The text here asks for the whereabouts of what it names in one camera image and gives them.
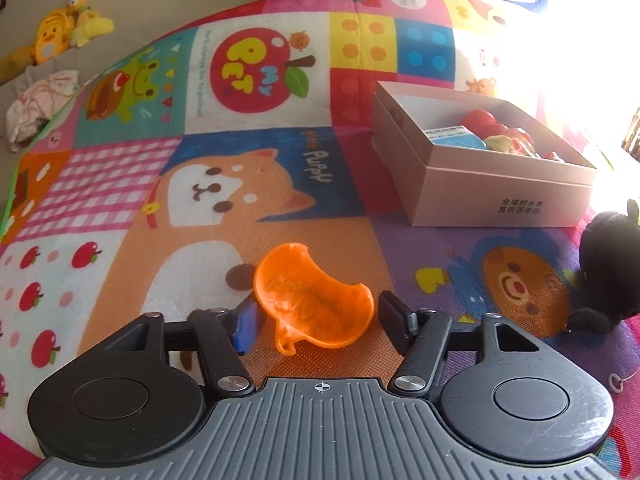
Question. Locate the pale yellow plush toy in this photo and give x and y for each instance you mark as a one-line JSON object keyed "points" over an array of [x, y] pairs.
{"points": [[92, 27]]}

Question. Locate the colourful cartoon play mat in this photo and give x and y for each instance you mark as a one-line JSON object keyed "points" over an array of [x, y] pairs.
{"points": [[125, 170]]}

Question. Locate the pile of pink-white clothes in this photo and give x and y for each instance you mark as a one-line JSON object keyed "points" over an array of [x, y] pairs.
{"points": [[40, 105]]}

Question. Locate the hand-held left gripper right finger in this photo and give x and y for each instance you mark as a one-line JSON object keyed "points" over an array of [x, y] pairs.
{"points": [[392, 320]]}

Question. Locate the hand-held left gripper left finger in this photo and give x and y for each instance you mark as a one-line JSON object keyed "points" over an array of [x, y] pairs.
{"points": [[245, 327]]}

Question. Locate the pink round cartoon toy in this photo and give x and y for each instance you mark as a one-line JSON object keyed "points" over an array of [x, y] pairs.
{"points": [[505, 142]]}

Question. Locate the blue tissue pack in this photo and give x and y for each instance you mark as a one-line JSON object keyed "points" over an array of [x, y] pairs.
{"points": [[460, 141]]}

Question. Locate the yellow duck plush toy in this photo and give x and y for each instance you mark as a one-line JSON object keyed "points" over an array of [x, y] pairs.
{"points": [[50, 37]]}

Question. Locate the black plush toy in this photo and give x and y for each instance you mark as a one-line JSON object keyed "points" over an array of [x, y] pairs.
{"points": [[610, 260]]}

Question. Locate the orange plastic pumpkin toy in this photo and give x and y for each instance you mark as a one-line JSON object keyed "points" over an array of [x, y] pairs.
{"points": [[310, 305]]}

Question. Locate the pink cardboard box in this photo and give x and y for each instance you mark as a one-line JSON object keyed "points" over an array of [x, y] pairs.
{"points": [[450, 195]]}

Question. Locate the red round plastic toy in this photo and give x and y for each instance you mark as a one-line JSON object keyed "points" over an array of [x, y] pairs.
{"points": [[477, 120]]}

